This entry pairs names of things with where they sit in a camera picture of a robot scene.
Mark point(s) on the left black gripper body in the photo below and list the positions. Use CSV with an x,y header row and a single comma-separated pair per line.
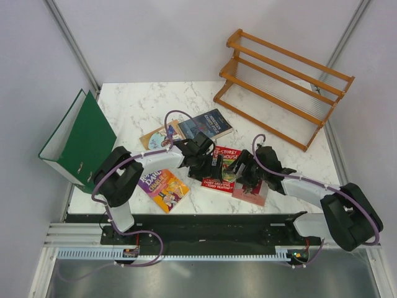
x,y
205,160

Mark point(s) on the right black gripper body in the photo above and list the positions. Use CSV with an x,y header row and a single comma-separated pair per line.
x,y
252,169

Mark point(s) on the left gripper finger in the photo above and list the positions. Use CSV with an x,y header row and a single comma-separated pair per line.
x,y
217,167
195,174

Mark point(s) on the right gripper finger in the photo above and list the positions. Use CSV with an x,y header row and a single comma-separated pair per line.
x,y
236,164
249,184

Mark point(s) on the pink red Shakespeare Story book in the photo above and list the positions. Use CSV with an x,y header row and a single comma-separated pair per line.
x,y
256,195

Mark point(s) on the red Treehouse book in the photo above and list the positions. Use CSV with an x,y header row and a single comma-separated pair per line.
x,y
229,178

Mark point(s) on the purple orange Roald Dahl book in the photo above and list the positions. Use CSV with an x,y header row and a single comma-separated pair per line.
x,y
165,189

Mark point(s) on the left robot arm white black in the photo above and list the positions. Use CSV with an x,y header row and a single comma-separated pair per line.
x,y
118,176

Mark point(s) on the dark blue Nineteen Eighty-Four book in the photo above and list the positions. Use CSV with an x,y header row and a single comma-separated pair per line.
x,y
211,123

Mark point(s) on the tan illustrated book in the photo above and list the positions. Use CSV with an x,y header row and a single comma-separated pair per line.
x,y
158,138

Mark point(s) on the orange wooden shelf rack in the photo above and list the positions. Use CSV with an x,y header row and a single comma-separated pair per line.
x,y
283,92

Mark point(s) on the green lever arch file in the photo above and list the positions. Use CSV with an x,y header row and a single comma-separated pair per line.
x,y
80,143

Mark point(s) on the white slotted cable duct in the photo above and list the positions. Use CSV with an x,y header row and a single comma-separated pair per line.
x,y
122,254

